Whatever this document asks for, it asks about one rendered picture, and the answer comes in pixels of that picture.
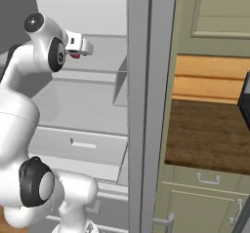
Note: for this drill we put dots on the olive wall cupboard door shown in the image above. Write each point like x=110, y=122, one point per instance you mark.
x=221, y=12

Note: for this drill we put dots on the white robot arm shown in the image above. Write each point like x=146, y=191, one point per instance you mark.
x=16, y=120

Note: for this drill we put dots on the olive base cupboard door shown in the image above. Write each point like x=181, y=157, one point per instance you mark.
x=195, y=214

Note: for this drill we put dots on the grey fridge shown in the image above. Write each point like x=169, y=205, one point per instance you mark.
x=97, y=12

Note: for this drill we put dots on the grey fridge door bin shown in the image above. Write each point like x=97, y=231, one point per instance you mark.
x=121, y=87

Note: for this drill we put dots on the grey fridge shelf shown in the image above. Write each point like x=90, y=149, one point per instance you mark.
x=97, y=76

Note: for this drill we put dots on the red strawberry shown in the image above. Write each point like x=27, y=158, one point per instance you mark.
x=75, y=55

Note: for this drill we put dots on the black microwave oven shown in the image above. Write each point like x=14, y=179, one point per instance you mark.
x=245, y=100

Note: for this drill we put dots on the olive drawer front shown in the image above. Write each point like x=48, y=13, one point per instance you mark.
x=182, y=176

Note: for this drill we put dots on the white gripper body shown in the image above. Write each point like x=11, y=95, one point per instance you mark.
x=86, y=47

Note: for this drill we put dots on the grey fridge drawer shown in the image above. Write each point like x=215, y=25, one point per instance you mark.
x=97, y=159

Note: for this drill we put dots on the grey fridge door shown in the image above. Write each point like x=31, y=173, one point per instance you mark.
x=140, y=81

